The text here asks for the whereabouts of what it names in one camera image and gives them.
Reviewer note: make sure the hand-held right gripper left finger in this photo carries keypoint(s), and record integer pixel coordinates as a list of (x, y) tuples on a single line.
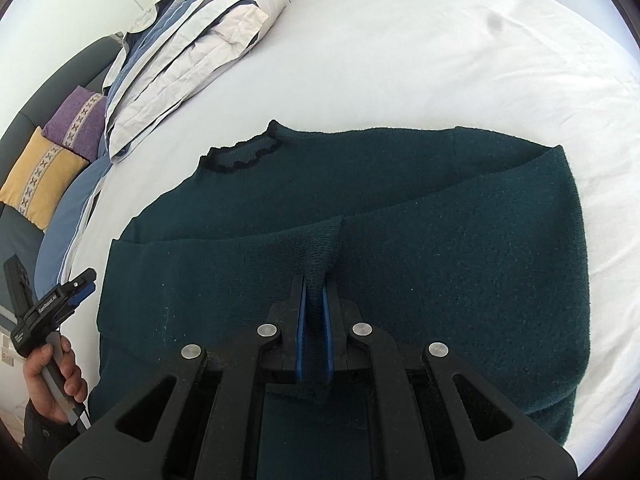
[(300, 332)]

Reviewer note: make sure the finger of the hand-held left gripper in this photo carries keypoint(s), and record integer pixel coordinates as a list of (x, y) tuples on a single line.
[(82, 294), (80, 278)]

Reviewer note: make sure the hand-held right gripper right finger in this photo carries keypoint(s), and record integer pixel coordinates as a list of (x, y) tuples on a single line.
[(330, 332)]

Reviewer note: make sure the dark green knit sweater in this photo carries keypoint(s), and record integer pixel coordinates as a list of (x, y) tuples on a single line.
[(450, 260)]

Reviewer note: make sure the person's left forearm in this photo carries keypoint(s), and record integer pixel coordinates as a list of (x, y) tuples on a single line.
[(42, 435)]

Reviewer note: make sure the person's left hand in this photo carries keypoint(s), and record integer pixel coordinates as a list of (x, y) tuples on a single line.
[(42, 385)]

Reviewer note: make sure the blue pillow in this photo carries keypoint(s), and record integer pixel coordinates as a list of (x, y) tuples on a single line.
[(70, 220)]

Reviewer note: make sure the yellow cushion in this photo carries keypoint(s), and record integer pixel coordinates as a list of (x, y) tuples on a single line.
[(40, 180)]

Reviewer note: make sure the purple cushion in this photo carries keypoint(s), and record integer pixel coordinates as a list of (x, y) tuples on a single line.
[(75, 120)]

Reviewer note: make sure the grey padded headboard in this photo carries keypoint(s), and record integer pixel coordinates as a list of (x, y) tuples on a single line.
[(60, 75)]

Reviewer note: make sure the folded grey blue duvet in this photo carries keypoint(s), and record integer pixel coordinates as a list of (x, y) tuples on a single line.
[(190, 60)]

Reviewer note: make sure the bed with white sheet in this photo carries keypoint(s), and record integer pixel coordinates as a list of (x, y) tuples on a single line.
[(400, 60)]

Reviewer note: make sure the white wall socket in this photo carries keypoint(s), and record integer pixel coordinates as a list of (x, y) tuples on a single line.
[(6, 352)]

